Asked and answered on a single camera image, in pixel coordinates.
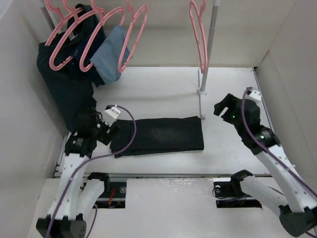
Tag black trousers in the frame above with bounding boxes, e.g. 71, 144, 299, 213
115, 116, 204, 158

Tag pink hanger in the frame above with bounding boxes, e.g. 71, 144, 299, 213
189, 0, 209, 74
44, 0, 84, 46
79, 0, 125, 72
49, 10, 94, 71
116, 0, 149, 73

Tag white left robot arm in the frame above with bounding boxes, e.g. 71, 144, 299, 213
36, 105, 121, 238

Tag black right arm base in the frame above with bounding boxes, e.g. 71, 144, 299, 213
212, 170, 262, 208

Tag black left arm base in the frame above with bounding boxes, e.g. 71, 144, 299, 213
82, 172, 127, 209

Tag dark navy hanging trousers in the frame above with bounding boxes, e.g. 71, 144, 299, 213
37, 34, 97, 132

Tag light blue hanging garment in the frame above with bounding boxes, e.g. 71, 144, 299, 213
90, 25, 126, 87

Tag grey rack pole right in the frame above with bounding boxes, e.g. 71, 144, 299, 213
198, 0, 221, 76

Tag grey rack pole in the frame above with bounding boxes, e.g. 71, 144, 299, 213
39, 0, 55, 30
198, 0, 221, 76

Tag grey rack pole left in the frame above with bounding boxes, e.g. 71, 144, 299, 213
39, 0, 55, 30

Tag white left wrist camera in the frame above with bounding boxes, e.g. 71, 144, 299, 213
103, 106, 121, 126

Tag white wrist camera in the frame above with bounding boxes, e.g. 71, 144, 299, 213
245, 87, 262, 103
103, 106, 121, 126

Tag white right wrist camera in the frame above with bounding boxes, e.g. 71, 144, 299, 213
245, 87, 262, 103

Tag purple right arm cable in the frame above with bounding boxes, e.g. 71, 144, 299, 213
241, 86, 317, 199

